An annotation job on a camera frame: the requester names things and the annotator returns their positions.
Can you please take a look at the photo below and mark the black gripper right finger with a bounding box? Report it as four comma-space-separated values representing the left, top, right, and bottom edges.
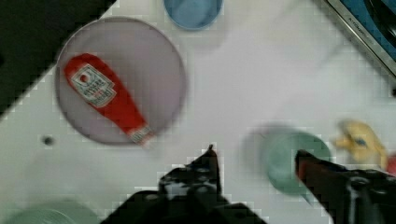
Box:
294, 150, 396, 224

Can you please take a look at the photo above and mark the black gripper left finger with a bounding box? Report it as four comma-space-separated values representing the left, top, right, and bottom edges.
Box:
158, 144, 222, 201

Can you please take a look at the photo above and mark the yellow peeled banana toy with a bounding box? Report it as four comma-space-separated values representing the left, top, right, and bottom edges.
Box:
332, 119, 389, 171

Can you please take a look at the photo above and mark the teal green mug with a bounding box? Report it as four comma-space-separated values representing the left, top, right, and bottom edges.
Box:
262, 130, 332, 196

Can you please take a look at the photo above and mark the grey round plate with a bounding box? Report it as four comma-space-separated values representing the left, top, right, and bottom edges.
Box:
55, 17, 188, 146

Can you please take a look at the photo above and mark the red ketchup bottle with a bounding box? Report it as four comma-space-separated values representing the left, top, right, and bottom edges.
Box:
64, 53, 154, 146

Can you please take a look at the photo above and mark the blue bowl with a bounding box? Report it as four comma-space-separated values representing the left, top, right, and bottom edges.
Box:
163, 0, 224, 31

